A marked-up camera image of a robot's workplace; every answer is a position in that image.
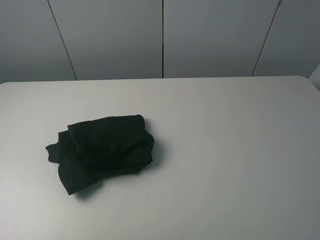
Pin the black printed t-shirt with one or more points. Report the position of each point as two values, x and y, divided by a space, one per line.
90 151

